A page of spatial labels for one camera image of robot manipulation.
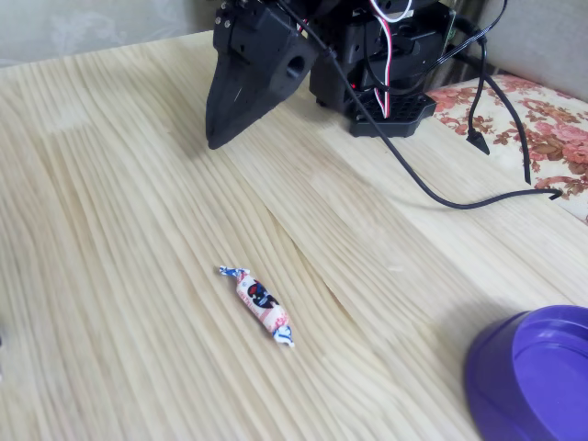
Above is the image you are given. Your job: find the black camera cable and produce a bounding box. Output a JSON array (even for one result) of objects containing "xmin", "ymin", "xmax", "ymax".
[{"xmin": 274, "ymin": 0, "xmax": 565, "ymax": 210}]

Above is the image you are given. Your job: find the black power cable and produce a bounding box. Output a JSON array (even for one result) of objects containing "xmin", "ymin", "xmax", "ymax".
[{"xmin": 452, "ymin": 13, "xmax": 534, "ymax": 186}]

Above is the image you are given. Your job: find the small pink object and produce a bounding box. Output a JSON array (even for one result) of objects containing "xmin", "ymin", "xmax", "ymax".
[{"xmin": 218, "ymin": 264, "xmax": 297, "ymax": 349}]

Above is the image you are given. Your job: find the red white servo wire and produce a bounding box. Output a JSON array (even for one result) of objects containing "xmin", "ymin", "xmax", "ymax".
[{"xmin": 369, "ymin": 0, "xmax": 414, "ymax": 119}]

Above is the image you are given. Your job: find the floral patterned cloth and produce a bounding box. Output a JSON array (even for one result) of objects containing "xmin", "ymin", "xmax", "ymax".
[{"xmin": 425, "ymin": 74, "xmax": 588, "ymax": 224}]

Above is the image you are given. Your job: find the thin black cable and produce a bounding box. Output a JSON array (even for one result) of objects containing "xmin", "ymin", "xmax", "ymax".
[{"xmin": 390, "ymin": 0, "xmax": 509, "ymax": 157}]

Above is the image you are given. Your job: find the purple plastic bowl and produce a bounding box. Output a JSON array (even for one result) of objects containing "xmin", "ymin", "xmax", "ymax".
[{"xmin": 464, "ymin": 304, "xmax": 588, "ymax": 441}]

